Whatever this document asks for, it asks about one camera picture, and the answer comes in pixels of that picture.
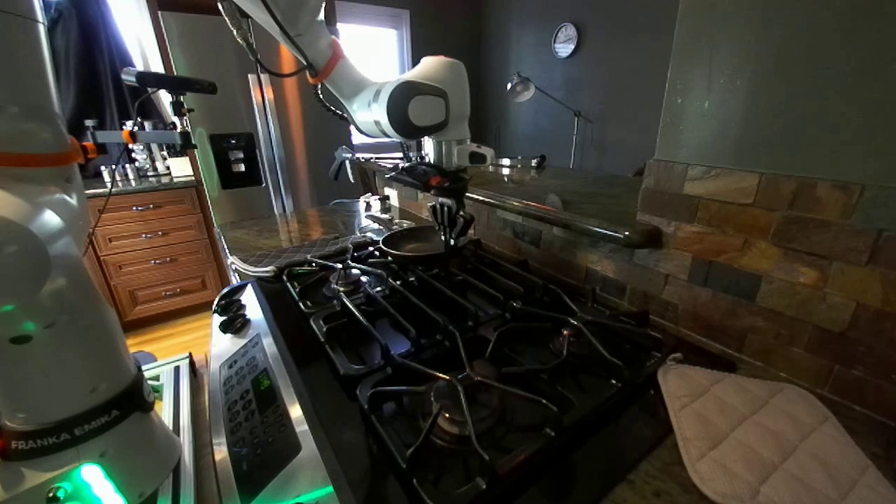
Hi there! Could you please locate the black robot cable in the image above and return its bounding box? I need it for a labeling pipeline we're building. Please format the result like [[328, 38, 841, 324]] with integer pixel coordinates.
[[220, 0, 378, 141]]

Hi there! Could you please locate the black ladder-shaped stove grate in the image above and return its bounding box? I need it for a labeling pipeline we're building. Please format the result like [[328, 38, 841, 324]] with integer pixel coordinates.
[[305, 264, 563, 377]]

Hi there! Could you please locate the chrome kitchen faucet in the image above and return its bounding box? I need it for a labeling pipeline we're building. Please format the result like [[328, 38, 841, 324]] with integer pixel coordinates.
[[328, 146, 378, 188]]

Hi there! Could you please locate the round stove burner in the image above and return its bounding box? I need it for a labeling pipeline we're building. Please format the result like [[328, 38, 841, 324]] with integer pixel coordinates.
[[325, 264, 375, 296], [414, 390, 494, 453]]

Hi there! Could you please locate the small white countertop jar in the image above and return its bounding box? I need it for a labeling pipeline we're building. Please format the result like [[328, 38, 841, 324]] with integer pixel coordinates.
[[361, 191, 396, 223]]

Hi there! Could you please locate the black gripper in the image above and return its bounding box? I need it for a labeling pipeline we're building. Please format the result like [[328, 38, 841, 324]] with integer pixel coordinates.
[[389, 163, 483, 250]]

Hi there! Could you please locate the silver desk lamp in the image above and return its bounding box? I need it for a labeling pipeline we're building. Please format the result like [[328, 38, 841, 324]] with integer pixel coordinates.
[[503, 69, 596, 171]]

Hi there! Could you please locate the wooden drawer cabinet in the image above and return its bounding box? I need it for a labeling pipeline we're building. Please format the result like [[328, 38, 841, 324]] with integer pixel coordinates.
[[83, 183, 234, 327]]

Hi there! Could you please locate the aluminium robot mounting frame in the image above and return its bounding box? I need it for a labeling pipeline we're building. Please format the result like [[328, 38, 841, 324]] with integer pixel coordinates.
[[134, 349, 202, 504]]

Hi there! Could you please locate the black stove knob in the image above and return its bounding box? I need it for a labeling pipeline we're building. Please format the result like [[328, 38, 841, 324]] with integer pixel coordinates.
[[223, 311, 255, 338], [210, 279, 255, 317]]

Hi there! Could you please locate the black camera bar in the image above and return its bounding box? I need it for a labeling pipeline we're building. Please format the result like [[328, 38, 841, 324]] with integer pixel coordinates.
[[122, 65, 223, 97]]

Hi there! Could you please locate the black gas stove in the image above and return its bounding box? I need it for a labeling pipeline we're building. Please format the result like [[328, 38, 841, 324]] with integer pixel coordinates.
[[204, 220, 739, 504]]

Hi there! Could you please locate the stainless steel refrigerator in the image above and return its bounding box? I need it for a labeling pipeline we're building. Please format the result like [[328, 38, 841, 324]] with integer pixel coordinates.
[[155, 9, 353, 204]]

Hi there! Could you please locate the stand with orange clamps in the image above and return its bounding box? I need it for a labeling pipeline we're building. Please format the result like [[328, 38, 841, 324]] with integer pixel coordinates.
[[78, 93, 204, 191]]

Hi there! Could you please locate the round wall clock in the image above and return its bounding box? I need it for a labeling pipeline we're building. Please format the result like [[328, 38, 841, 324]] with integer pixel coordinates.
[[550, 19, 582, 61]]

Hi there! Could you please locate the bright window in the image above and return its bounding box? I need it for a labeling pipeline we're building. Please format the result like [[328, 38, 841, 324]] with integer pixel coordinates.
[[102, 0, 169, 78], [335, 2, 414, 149]]

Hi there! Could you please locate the black cast iron stove grate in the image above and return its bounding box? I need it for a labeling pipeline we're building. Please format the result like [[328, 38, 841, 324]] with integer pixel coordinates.
[[356, 311, 669, 498], [277, 230, 479, 317]]

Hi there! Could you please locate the white quilted pot holder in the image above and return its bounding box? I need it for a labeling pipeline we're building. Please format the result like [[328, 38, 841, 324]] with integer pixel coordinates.
[[655, 359, 896, 504]]

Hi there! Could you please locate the small dark frying pan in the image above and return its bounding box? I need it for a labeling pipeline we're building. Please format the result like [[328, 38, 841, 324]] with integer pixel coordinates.
[[375, 220, 455, 261]]

